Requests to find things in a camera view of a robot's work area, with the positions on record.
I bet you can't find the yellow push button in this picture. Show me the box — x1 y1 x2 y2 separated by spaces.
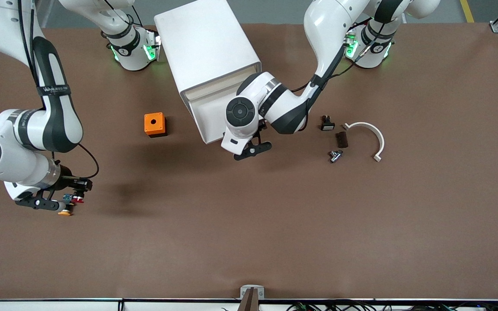
58 194 77 216

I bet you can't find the grey metal edge bracket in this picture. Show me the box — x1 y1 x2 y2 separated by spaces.
240 285 265 300

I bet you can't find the brown table cover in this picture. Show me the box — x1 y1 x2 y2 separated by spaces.
0 22 498 301

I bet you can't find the brown vertical post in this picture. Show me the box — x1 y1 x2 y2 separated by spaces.
237 288 259 311

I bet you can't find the white cabinet drawer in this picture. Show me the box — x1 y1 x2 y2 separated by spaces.
188 86 249 145

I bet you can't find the white drawer cabinet housing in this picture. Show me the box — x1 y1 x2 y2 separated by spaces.
153 0 262 102

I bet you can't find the white curved bracket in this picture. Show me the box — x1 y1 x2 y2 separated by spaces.
343 122 385 162

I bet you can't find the orange box with hole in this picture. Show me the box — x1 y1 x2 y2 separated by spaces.
144 113 167 138

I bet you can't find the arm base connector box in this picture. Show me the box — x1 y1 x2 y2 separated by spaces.
144 27 162 62
343 32 361 59

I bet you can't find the white table edge rail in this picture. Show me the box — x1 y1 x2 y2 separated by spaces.
0 298 498 311

